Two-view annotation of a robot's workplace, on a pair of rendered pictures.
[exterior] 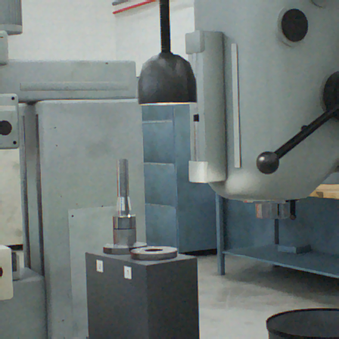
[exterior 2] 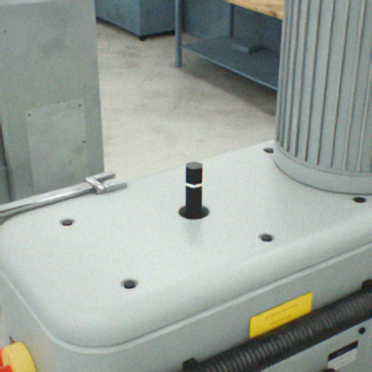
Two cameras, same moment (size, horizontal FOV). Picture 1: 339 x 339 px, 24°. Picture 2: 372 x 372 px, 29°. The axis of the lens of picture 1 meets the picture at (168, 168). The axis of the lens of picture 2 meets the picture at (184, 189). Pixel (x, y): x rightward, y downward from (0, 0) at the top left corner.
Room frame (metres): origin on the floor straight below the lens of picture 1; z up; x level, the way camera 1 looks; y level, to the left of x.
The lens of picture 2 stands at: (0.45, -0.09, 2.30)
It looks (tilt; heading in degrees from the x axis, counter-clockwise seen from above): 28 degrees down; 356
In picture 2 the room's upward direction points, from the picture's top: straight up
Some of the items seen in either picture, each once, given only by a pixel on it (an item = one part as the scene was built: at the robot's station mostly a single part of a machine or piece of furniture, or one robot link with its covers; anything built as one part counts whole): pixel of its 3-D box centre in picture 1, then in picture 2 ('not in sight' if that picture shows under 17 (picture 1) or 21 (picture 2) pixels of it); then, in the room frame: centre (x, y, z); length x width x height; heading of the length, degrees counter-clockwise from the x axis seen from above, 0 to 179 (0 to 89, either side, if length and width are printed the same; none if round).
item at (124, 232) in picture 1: (124, 231); not in sight; (1.59, 0.09, 1.21); 0.05 x 0.05 x 0.05
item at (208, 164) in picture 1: (206, 107); not in sight; (1.12, -0.06, 1.45); 0.04 x 0.04 x 0.21; 30
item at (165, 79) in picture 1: (166, 78); not in sight; (0.98, 0.00, 1.48); 0.07 x 0.07 x 0.06
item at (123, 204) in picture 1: (122, 187); not in sight; (1.59, 0.09, 1.30); 0.03 x 0.03 x 0.11
